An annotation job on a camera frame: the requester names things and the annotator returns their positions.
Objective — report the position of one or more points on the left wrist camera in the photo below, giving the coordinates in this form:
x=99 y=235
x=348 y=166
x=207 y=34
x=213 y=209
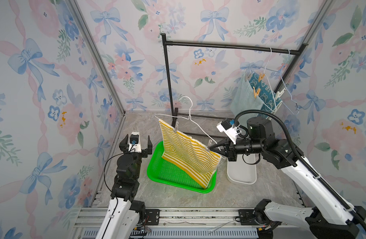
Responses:
x=134 y=142

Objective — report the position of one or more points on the orange clothespin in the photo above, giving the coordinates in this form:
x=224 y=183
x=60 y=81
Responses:
x=261 y=77
x=256 y=92

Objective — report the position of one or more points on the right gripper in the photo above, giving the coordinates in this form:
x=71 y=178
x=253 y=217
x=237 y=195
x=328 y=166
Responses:
x=229 y=150

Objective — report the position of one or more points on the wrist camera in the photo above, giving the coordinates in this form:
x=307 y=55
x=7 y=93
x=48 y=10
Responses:
x=227 y=126
x=134 y=142

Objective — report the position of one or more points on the yellow striped towel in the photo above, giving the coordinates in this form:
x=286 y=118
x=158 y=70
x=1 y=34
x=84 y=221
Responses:
x=189 y=154

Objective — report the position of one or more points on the light green towel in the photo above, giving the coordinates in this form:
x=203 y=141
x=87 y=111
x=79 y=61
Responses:
x=245 y=99

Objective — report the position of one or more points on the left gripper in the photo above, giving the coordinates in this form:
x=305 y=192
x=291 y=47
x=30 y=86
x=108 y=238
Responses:
x=145 y=152

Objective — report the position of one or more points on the orange clothespin lower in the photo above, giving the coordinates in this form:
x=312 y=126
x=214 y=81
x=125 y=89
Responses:
x=256 y=92

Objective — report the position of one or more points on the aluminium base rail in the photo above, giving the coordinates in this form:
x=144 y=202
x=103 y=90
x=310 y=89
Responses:
x=210 y=223

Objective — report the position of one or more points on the white hanger middle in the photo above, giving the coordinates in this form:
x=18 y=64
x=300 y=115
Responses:
x=262 y=67

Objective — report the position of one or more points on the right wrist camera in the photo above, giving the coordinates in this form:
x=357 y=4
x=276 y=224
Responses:
x=227 y=126

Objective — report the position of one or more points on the white clothespin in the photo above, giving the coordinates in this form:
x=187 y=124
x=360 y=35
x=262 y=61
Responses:
x=279 y=94

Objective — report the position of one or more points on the white wire hanger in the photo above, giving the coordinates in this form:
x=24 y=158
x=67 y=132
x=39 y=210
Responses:
x=189 y=118

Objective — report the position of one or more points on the white plastic bin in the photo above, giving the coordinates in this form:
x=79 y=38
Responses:
x=242 y=171

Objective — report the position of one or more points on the teal patterned towel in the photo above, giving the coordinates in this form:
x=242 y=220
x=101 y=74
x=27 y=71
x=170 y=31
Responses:
x=271 y=102

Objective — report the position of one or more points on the orange clothespin upper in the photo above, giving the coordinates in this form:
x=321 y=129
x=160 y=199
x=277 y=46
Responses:
x=261 y=77

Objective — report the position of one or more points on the clear clothespin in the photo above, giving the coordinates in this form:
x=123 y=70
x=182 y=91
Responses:
x=175 y=126

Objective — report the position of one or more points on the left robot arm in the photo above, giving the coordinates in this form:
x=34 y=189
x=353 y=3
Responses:
x=125 y=214

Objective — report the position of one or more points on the green plastic basket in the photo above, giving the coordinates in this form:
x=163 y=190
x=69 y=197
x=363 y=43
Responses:
x=162 y=171

